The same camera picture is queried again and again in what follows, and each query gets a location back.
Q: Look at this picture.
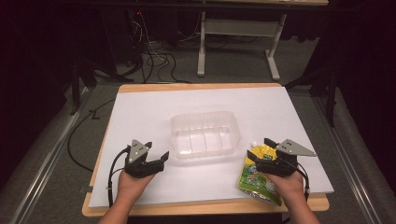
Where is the person's right hand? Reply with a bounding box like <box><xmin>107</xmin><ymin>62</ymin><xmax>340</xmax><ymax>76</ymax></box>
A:
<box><xmin>265</xmin><ymin>172</ymin><xmax>304</xmax><ymax>203</ymax></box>

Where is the clear plastic container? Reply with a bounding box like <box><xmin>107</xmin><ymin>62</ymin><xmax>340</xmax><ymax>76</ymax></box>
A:
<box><xmin>170</xmin><ymin>110</ymin><xmax>242</xmax><ymax>160</ymax></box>

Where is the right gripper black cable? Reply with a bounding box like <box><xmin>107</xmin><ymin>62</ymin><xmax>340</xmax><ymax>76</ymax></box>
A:
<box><xmin>294</xmin><ymin>161</ymin><xmax>311</xmax><ymax>202</ymax></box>

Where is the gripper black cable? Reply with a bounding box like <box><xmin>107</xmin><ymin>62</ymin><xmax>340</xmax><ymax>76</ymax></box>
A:
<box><xmin>106</xmin><ymin>145</ymin><xmax>131</xmax><ymax>208</ymax></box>
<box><xmin>294</xmin><ymin>161</ymin><xmax>311</xmax><ymax>202</ymax></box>

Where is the tangle of floor cables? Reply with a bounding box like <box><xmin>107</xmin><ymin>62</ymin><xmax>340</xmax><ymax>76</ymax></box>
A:
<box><xmin>120</xmin><ymin>10</ymin><xmax>192</xmax><ymax>85</ymax></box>

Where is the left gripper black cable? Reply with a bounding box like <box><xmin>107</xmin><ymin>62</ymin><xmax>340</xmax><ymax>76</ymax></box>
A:
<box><xmin>106</xmin><ymin>145</ymin><xmax>131</xmax><ymax>208</ymax></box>

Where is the yellow green spouted pouch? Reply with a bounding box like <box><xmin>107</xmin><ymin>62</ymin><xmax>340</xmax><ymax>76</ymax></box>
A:
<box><xmin>237</xmin><ymin>141</ymin><xmax>284</xmax><ymax>207</ymax></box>

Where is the person's left hand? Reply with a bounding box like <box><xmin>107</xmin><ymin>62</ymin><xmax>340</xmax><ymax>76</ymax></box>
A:
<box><xmin>117</xmin><ymin>170</ymin><xmax>156</xmax><ymax>201</ymax></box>

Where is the white board sheet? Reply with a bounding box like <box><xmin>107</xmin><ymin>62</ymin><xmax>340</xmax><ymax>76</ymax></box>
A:
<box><xmin>88</xmin><ymin>86</ymin><xmax>334</xmax><ymax>209</ymax></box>

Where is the dark metal stand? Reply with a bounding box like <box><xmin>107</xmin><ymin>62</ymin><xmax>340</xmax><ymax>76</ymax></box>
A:
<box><xmin>283</xmin><ymin>66</ymin><xmax>340</xmax><ymax>128</ymax></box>
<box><xmin>68</xmin><ymin>52</ymin><xmax>134</xmax><ymax>117</ymax></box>

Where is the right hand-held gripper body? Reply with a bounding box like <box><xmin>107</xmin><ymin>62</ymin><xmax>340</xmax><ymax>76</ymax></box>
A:
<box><xmin>256</xmin><ymin>138</ymin><xmax>318</xmax><ymax>177</ymax></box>

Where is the white metal desk frame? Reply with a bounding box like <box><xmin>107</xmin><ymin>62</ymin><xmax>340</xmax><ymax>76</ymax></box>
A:
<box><xmin>196</xmin><ymin>11</ymin><xmax>288</xmax><ymax>82</ymax></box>

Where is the wooden table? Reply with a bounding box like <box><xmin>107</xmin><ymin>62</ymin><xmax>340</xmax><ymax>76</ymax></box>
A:
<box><xmin>81</xmin><ymin>82</ymin><xmax>331</xmax><ymax>217</ymax></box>

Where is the black floor cable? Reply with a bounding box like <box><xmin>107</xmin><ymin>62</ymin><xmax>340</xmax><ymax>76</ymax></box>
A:
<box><xmin>66</xmin><ymin>98</ymin><xmax>117</xmax><ymax>173</ymax></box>

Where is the metal floor rail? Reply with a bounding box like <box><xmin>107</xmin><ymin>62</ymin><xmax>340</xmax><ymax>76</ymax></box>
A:
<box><xmin>312</xmin><ymin>95</ymin><xmax>382</xmax><ymax>224</ymax></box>
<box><xmin>8</xmin><ymin>86</ymin><xmax>92</xmax><ymax>224</ymax></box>

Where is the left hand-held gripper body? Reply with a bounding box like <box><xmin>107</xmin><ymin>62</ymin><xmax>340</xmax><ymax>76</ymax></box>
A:
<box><xmin>124</xmin><ymin>138</ymin><xmax>166</xmax><ymax>179</ymax></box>

